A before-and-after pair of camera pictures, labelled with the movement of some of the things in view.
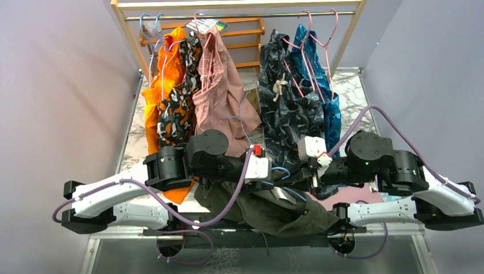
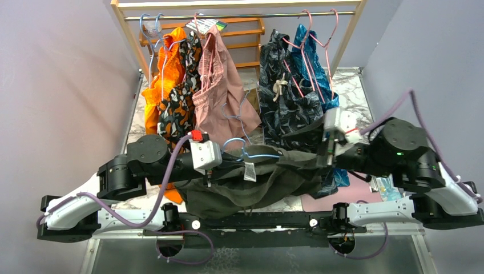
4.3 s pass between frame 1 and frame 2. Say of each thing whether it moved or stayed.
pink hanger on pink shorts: stayed
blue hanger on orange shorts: stayed
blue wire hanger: moved
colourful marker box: stayed
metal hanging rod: stayed
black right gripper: moved
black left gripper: moved
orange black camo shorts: stayed
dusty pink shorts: stayed
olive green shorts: moved
